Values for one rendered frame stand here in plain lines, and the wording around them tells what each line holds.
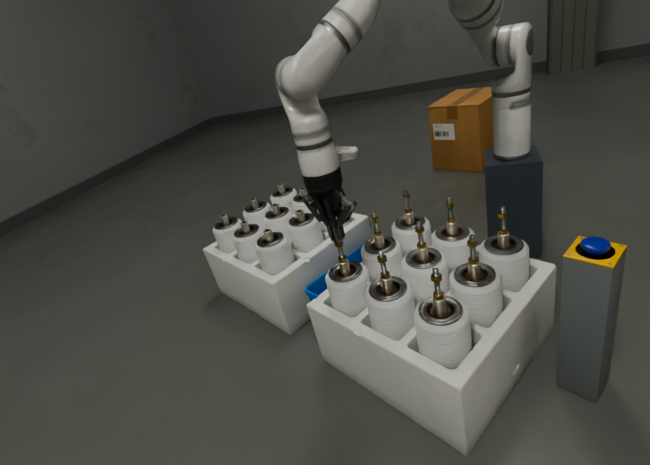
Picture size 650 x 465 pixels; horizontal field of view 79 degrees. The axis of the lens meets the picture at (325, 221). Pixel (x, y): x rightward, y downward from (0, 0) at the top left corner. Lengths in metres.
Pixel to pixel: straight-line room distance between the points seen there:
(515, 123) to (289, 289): 0.73
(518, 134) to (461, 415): 0.71
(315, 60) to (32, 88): 2.97
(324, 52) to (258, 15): 3.51
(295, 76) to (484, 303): 0.52
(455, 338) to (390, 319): 0.13
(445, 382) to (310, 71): 0.55
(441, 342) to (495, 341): 0.11
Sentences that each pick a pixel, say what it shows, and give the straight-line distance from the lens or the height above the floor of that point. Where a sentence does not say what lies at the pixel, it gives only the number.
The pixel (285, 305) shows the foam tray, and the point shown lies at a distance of 1.08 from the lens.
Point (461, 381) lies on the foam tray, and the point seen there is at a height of 0.18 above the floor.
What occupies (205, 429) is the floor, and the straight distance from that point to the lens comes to 1.03.
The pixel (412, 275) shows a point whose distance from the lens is 0.84.
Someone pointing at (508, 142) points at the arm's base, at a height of 0.35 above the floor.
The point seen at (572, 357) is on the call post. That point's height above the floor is 0.10.
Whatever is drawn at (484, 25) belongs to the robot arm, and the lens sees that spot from 0.97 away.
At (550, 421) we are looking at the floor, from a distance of 0.92.
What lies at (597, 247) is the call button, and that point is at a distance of 0.76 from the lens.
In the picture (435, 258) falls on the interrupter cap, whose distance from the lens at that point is 0.86.
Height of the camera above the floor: 0.74
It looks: 26 degrees down
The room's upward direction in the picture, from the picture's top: 14 degrees counter-clockwise
